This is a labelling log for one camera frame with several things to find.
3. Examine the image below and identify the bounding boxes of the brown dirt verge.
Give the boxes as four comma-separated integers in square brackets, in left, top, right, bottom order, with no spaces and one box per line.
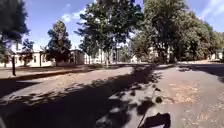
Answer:
[0,63,128,80]

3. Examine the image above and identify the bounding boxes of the low cream building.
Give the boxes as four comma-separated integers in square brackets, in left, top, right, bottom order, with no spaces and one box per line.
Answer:
[0,49,86,68]

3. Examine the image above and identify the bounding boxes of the pale distant building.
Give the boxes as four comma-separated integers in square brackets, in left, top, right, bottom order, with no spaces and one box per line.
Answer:
[84,49,125,65]

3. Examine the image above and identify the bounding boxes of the small tree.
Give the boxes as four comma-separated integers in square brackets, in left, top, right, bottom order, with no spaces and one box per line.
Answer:
[19,38,36,68]

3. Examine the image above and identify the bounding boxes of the grey asphalt road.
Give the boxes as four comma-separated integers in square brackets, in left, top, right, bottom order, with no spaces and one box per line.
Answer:
[0,62,224,128]

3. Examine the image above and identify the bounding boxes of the large leafy tree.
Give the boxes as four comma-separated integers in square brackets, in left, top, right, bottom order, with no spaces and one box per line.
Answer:
[130,0,224,65]

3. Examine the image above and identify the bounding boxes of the dark tree with thin trunk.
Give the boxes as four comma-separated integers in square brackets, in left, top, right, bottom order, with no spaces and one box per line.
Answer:
[0,0,31,77]

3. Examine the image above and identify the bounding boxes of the tall green tree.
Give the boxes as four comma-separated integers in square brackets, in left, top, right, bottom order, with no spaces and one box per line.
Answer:
[74,0,145,68]

